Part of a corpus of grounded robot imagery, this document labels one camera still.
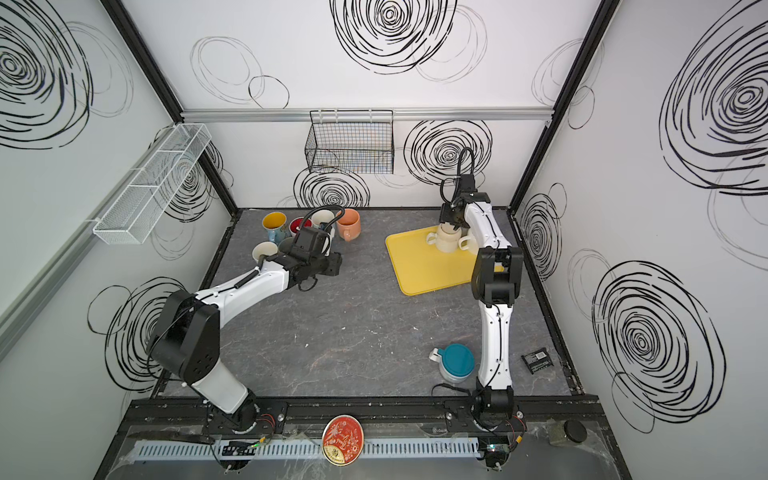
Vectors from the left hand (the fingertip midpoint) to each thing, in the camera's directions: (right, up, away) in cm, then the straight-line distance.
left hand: (337, 257), depth 91 cm
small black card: (+58, -28, -9) cm, 65 cm away
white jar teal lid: (+33, -25, -17) cm, 45 cm away
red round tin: (+5, -40, -24) cm, 47 cm away
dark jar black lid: (+55, -36, -27) cm, 71 cm away
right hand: (+37, +14, +13) cm, 41 cm away
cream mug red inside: (-17, +11, +14) cm, 24 cm away
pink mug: (-24, +2, +6) cm, 25 cm away
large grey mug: (-18, +4, +5) cm, 19 cm away
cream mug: (+36, +6, +10) cm, 38 cm away
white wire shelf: (-47, +12, -19) cm, 52 cm away
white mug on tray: (+44, +4, +12) cm, 46 cm away
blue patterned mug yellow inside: (-23, +10, +11) cm, 28 cm away
